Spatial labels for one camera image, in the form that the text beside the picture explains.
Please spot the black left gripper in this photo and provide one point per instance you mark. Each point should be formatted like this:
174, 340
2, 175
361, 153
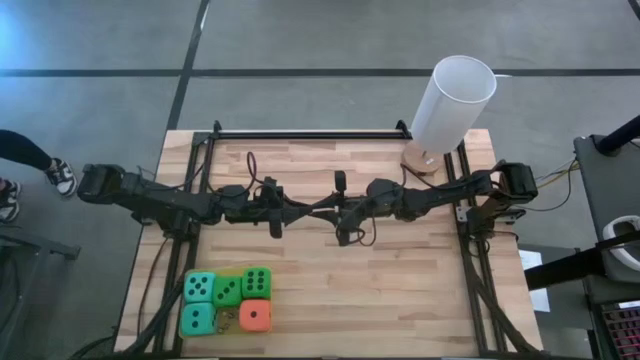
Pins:
272, 202

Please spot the yellow translucent plastic bin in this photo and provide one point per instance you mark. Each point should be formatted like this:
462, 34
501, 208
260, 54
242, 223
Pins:
229, 334

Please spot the black equipment cart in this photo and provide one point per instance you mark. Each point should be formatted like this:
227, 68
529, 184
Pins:
615, 185

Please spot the teal foam die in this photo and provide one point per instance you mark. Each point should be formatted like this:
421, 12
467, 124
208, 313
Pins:
198, 320
200, 287

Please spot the person's leg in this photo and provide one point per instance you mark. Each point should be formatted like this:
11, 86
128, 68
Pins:
20, 149

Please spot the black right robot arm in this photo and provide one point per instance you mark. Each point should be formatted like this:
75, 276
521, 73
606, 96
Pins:
460, 192

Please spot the white rounded device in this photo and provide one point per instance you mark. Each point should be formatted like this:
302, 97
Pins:
612, 230

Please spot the white paper sheet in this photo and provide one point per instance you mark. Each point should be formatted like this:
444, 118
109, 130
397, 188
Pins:
530, 262

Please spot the white lamp with wooden base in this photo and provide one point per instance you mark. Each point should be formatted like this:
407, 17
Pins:
450, 110

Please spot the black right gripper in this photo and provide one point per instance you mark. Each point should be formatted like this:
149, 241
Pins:
375, 202

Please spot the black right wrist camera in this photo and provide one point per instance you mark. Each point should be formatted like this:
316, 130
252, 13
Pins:
345, 238

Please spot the black metal floor stand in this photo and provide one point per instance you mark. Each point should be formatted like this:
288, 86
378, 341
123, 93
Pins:
40, 245

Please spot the green foam die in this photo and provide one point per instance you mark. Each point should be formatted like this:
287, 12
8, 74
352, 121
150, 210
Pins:
227, 292
256, 282

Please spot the person's foot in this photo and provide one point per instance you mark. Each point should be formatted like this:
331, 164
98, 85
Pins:
62, 176
9, 201

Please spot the orange foam die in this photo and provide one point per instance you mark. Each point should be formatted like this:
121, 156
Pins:
255, 316

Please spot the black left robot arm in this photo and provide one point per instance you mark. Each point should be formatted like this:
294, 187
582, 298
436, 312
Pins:
165, 197

